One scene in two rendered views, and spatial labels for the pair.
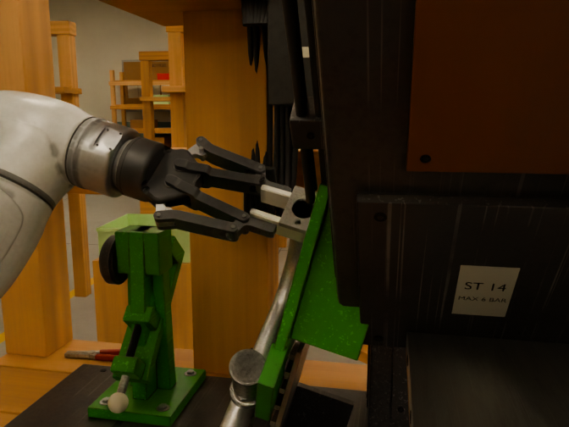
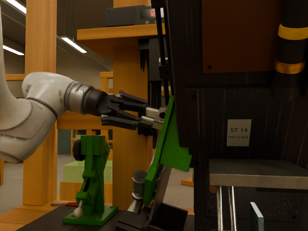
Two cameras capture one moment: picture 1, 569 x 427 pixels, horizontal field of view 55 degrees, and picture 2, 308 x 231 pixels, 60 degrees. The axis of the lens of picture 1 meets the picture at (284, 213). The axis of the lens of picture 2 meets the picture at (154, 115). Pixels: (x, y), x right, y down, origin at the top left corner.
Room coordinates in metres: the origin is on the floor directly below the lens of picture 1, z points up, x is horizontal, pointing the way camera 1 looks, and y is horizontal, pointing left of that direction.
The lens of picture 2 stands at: (-0.11, 0.01, 1.20)
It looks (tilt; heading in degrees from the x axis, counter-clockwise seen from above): 2 degrees up; 0
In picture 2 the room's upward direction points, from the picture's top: straight up
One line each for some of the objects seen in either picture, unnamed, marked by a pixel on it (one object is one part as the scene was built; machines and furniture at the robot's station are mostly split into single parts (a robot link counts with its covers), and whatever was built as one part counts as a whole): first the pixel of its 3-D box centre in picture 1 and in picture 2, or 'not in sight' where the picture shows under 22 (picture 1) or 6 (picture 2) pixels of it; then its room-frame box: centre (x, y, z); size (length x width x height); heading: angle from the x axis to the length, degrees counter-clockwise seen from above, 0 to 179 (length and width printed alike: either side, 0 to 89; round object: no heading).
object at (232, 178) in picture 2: (493, 352); (245, 165); (0.48, -0.20, 1.11); 0.39 x 0.16 x 0.03; 169
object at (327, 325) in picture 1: (334, 274); (177, 139); (0.55, -0.05, 1.17); 0.13 x 0.12 x 0.20; 79
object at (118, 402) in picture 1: (122, 387); (80, 206); (0.70, 0.23, 0.96); 0.06 x 0.03 x 0.06; 169
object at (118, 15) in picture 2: not in sight; (127, 19); (0.86, 0.10, 1.59); 0.15 x 0.07 x 0.07; 79
